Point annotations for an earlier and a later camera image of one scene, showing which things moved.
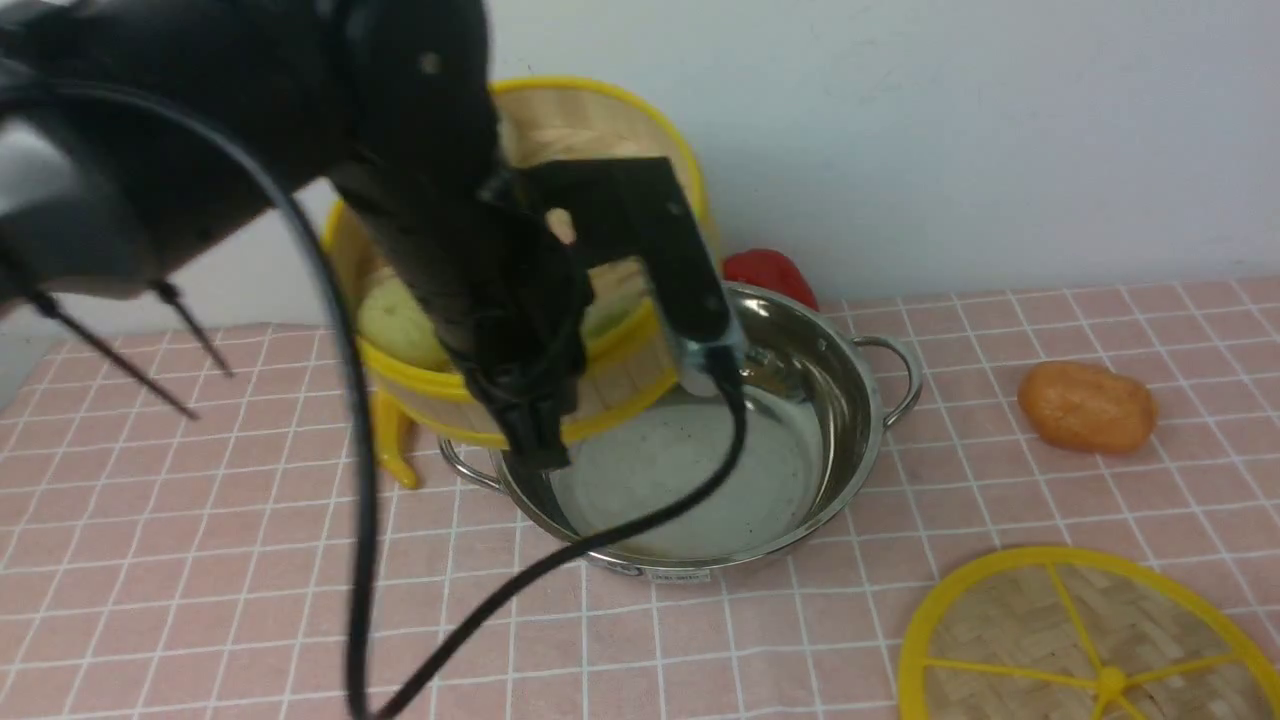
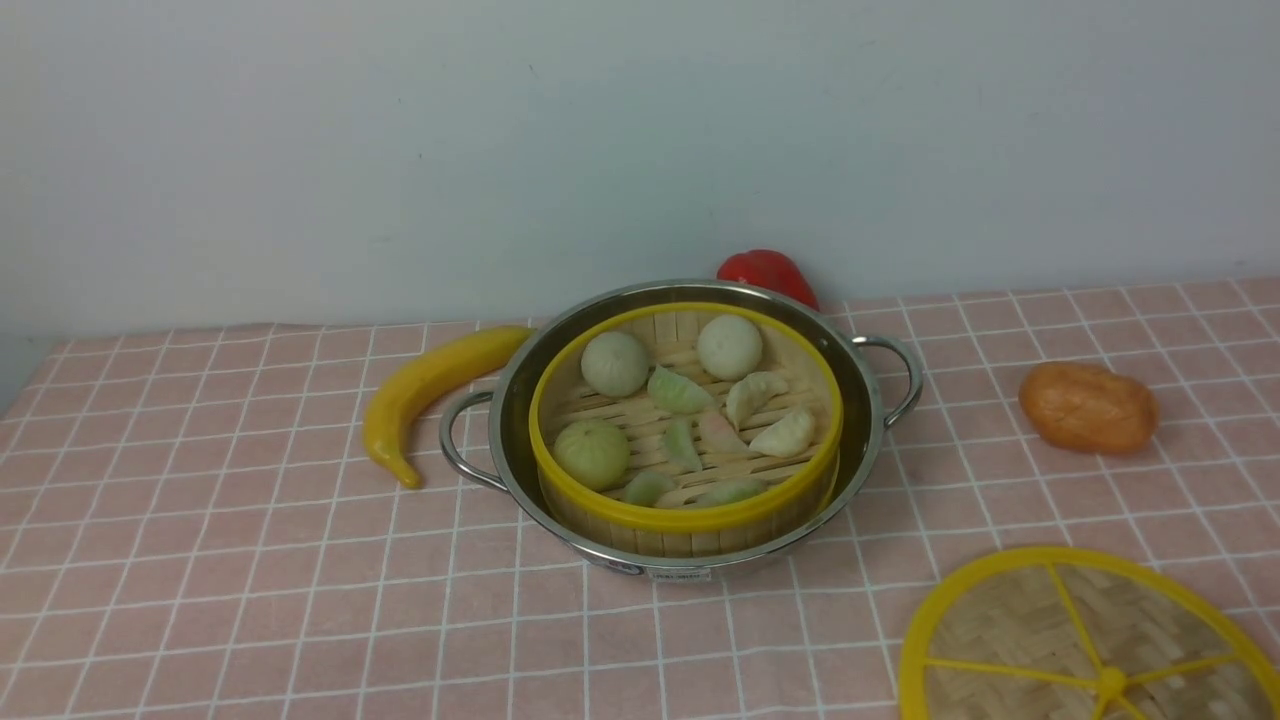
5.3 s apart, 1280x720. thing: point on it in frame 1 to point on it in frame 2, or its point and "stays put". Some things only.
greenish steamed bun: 391,318 to 591,454
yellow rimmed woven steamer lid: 1088,634 stays put
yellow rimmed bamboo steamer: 413,377 to 685,429
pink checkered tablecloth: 157,568 stays put
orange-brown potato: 1088,406 stays put
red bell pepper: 769,268 stays put
